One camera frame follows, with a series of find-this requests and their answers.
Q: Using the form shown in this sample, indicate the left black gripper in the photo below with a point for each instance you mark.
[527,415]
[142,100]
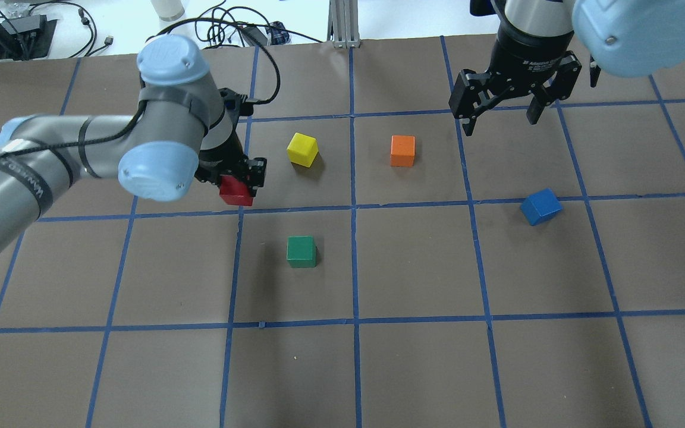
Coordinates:
[225,159]

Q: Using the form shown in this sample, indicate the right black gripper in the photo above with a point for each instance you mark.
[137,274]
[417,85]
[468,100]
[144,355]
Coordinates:
[527,54]

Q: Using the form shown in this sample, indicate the red wooden block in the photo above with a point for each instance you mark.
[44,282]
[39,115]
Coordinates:
[234,192]

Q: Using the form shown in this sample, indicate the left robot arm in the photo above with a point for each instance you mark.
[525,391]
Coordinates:
[183,130]

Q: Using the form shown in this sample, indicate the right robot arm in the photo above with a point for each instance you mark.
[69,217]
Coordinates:
[627,39]

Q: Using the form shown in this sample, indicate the yellow wooden block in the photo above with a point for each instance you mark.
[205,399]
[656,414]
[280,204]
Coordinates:
[302,150]

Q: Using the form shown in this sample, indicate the green wooden block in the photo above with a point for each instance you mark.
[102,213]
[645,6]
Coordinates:
[301,251]

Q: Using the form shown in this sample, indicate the blue wooden block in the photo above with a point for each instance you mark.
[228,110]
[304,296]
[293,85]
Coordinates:
[541,206]

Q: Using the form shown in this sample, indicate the orange wooden block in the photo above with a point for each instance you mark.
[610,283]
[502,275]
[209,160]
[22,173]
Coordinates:
[402,152]

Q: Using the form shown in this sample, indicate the black power adapter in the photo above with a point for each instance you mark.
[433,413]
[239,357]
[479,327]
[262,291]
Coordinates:
[254,36]

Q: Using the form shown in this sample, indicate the white cup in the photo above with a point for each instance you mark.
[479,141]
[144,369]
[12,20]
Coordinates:
[168,10]

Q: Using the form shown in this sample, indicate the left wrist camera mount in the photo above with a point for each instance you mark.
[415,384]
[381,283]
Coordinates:
[237,105]

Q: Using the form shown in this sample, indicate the aluminium frame post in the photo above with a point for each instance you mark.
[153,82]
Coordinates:
[343,24]

